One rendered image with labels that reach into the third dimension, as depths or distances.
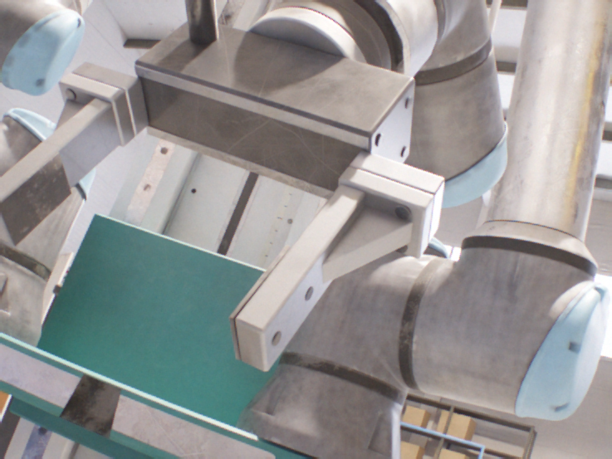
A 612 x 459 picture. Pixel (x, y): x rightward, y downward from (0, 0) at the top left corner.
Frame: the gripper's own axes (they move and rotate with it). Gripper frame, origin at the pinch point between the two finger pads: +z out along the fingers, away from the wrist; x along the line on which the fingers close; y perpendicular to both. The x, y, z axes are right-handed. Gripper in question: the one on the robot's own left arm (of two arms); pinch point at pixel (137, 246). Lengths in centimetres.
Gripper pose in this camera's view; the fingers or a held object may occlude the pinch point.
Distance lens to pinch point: 30.8
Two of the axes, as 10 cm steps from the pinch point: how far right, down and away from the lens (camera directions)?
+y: -0.3, -7.0, -7.1
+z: -5.0, 6.3, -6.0
